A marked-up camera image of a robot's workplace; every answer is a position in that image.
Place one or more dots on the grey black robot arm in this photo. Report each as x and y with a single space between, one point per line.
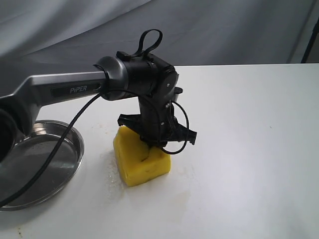
26 87

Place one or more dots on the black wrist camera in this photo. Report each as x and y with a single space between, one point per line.
177 92

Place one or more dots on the grey backdrop cloth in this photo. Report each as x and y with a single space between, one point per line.
195 32

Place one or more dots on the black stand pole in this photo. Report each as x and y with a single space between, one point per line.
310 43

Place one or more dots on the yellow sponge block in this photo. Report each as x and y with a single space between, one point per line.
137 162

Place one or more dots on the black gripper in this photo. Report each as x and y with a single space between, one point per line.
156 124

